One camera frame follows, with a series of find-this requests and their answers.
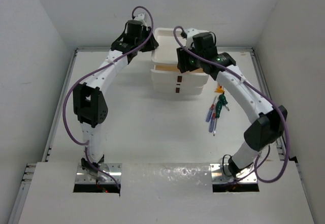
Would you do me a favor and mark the white top drawer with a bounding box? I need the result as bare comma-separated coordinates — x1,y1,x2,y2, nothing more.
150,66,208,87

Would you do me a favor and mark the white drawer cabinet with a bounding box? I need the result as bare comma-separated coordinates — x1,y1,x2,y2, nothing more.
150,27,210,97

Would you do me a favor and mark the yellow orange clamp tool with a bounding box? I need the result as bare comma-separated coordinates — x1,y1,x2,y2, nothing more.
214,84,225,93

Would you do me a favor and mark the short green screwdriver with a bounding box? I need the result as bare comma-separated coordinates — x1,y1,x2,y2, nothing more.
218,93,230,111

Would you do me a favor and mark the green stubby screwdriver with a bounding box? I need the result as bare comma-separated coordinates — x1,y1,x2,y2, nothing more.
215,101,223,118

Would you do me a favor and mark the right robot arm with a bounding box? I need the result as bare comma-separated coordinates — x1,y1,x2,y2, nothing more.
175,26,288,177

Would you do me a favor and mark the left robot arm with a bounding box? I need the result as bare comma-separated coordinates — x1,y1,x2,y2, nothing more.
73,19,158,172

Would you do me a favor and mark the blue screwdriver upper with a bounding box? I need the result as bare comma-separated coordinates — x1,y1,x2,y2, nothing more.
205,96,217,122

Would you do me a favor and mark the blue screwdriver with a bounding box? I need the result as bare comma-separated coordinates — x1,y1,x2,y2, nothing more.
205,96,217,122
209,112,216,136

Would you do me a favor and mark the blue screwdriver lower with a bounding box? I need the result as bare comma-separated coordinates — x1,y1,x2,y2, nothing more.
209,112,216,136

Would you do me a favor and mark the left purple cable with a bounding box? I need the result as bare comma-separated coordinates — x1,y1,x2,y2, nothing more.
62,6,155,190

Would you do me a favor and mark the purple cable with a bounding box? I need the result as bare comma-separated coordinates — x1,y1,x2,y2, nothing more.
173,26,290,184
62,6,155,190

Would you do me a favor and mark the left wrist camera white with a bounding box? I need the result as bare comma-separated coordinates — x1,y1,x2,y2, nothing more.
133,13,148,26

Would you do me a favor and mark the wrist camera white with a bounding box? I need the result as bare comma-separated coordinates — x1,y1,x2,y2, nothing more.
133,13,148,26
181,28,205,49

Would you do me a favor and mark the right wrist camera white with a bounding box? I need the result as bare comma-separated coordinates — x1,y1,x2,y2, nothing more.
181,28,205,49

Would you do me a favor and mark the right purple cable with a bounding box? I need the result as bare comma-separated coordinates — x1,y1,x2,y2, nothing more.
173,26,290,184

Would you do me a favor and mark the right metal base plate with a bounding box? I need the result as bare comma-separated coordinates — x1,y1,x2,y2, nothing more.
210,163,257,185

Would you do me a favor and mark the metal base plate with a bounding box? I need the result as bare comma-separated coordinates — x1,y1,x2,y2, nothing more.
75,163,122,184
210,163,257,185

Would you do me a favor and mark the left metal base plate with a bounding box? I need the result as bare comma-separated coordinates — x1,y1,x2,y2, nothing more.
75,163,122,184

